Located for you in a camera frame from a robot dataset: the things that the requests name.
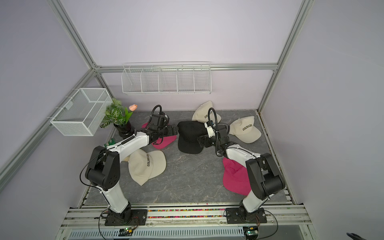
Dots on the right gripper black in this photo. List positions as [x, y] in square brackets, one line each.
[206, 139]

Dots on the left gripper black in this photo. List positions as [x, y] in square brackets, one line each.
[170, 133]

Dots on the black cap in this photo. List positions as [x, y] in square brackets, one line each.
[189, 132]

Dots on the cream cap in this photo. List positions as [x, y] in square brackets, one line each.
[245, 130]
[201, 114]
[145, 166]

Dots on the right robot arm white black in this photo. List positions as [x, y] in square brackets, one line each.
[266, 178]

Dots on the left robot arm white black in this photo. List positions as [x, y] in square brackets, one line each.
[103, 169]

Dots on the pink cap left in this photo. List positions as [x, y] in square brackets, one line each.
[165, 141]

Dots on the pink cap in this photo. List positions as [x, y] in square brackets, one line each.
[165, 141]
[235, 177]

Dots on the pink tulip flower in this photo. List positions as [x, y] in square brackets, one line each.
[132, 108]

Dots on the black plant pot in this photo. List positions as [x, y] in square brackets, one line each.
[125, 131]

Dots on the pink cap right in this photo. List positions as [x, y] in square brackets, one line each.
[235, 177]

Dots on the green artificial plant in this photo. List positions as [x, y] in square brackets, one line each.
[116, 114]

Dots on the small green toy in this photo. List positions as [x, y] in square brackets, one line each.
[110, 142]

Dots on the green circuit board right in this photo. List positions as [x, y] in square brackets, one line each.
[251, 232]

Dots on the green circuit board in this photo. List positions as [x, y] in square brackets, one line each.
[251, 232]
[125, 232]

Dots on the green circuit board left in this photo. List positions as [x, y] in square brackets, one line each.
[125, 232]

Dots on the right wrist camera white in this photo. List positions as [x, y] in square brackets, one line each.
[210, 130]

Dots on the long white wire shelf basket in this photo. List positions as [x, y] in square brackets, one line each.
[166, 78]

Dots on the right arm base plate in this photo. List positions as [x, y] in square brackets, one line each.
[241, 216]

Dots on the white wire cube basket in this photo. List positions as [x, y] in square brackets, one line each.
[83, 113]

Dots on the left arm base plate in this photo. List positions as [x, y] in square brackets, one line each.
[132, 217]

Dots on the white slotted cable duct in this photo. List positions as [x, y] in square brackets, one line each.
[158, 233]

